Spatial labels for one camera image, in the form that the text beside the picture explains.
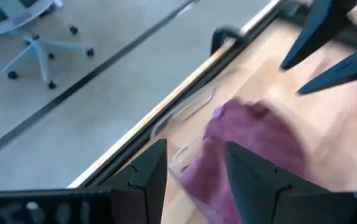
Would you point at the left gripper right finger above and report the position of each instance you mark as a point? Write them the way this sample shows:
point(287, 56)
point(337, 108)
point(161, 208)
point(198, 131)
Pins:
point(259, 193)

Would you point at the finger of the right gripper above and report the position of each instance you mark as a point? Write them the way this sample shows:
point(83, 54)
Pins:
point(346, 71)
point(321, 28)

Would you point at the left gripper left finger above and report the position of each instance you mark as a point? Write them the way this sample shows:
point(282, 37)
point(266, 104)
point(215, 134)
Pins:
point(144, 186)

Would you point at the maroon baseball cap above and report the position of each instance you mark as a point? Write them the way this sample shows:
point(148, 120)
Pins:
point(253, 137)

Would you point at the clear plastic bin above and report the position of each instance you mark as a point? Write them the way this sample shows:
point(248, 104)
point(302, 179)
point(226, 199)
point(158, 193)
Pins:
point(181, 107)

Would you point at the white office chair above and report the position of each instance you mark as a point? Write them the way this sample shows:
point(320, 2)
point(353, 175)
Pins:
point(38, 46)

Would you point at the black frame clamp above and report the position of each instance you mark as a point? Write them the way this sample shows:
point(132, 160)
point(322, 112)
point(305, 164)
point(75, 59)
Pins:
point(220, 34)

